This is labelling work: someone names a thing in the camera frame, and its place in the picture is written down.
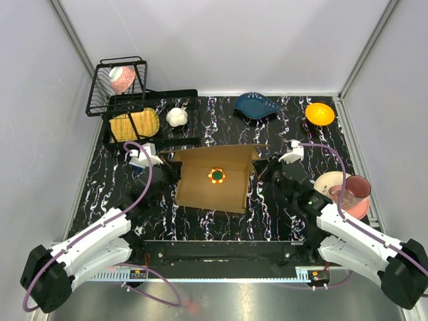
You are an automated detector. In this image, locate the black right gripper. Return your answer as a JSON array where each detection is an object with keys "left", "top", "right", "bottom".
[{"left": 251, "top": 152, "right": 295, "bottom": 204}]

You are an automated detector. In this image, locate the orange flower toy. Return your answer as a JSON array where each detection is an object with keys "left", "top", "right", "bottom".
[{"left": 208, "top": 167, "right": 226, "bottom": 185}]

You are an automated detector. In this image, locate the brown cardboard box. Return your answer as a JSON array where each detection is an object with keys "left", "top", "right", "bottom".
[{"left": 172, "top": 144, "right": 268, "bottom": 214}]

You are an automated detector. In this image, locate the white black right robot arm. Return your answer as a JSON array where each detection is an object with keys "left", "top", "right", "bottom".
[{"left": 253, "top": 154, "right": 427, "bottom": 310}]

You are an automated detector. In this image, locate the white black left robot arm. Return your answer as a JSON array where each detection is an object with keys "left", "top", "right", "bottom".
[{"left": 20, "top": 159, "right": 183, "bottom": 314}]

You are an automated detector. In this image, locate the silver blue toothpaste tube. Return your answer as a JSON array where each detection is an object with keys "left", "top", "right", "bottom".
[{"left": 128, "top": 157, "right": 145, "bottom": 171}]

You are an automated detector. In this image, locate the woven bamboo tray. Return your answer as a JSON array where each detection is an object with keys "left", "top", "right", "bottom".
[{"left": 109, "top": 108, "right": 160, "bottom": 142}]

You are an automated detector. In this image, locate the white flower-shaped cup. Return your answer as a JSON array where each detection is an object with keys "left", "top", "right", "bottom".
[{"left": 166, "top": 107, "right": 188, "bottom": 127}]

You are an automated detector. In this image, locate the dark red cup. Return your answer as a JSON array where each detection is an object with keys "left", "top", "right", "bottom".
[{"left": 342, "top": 175, "right": 371, "bottom": 209}]

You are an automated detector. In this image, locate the orange round bowl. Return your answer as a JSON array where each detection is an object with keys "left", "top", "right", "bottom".
[{"left": 305, "top": 102, "right": 336, "bottom": 126}]

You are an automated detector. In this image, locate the dark blue leaf dish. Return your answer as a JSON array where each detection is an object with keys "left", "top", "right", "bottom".
[{"left": 234, "top": 92, "right": 282, "bottom": 120}]

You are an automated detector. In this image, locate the pink patterned ceramic bowl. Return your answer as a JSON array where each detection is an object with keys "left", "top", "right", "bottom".
[{"left": 108, "top": 66, "right": 136, "bottom": 94}]

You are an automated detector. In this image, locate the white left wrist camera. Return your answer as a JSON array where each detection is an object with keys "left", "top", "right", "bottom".
[{"left": 130, "top": 143, "right": 164, "bottom": 168}]

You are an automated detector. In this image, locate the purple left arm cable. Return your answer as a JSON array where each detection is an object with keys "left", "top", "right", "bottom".
[{"left": 21, "top": 140, "right": 183, "bottom": 312}]

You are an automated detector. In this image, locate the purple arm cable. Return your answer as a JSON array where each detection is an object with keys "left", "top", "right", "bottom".
[
  {"left": 21, "top": 140, "right": 183, "bottom": 312},
  {"left": 267, "top": 142, "right": 428, "bottom": 291}
]

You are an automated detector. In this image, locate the black wire dish rack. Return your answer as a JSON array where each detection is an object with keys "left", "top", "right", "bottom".
[{"left": 86, "top": 56, "right": 201, "bottom": 151}]

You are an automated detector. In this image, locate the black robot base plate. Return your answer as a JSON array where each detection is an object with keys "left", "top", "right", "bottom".
[{"left": 124, "top": 240, "right": 334, "bottom": 269}]

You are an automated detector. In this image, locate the aluminium front rail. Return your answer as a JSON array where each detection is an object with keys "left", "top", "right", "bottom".
[{"left": 89, "top": 261, "right": 330, "bottom": 286}]

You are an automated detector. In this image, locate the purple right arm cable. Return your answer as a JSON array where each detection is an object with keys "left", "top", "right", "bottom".
[{"left": 267, "top": 142, "right": 428, "bottom": 291}]

